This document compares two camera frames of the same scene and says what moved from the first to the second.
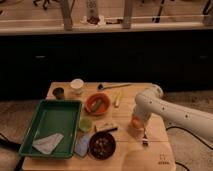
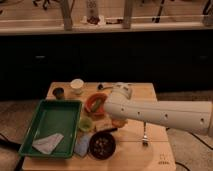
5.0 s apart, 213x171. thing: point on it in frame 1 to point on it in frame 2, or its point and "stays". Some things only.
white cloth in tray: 47,144 stays
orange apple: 136,122 to 119,123
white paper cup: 77,84 stays
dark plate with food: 101,145 stays
